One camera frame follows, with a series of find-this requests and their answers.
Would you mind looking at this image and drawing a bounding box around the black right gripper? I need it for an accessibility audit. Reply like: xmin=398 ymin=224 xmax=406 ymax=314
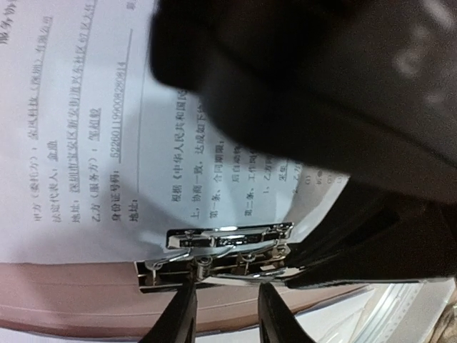
xmin=285 ymin=181 xmax=456 ymax=289

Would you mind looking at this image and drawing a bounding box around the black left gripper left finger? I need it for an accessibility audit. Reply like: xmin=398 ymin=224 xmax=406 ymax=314
xmin=142 ymin=282 xmax=197 ymax=343

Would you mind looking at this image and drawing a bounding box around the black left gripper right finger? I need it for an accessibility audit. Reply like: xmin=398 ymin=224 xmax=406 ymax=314
xmin=258 ymin=283 xmax=315 ymax=343

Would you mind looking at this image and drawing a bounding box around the brown paper folder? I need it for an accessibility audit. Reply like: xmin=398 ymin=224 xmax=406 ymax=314
xmin=1 ymin=263 xmax=363 ymax=338

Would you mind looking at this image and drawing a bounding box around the metal folder clip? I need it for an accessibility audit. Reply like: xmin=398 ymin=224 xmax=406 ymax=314
xmin=135 ymin=222 xmax=293 ymax=294

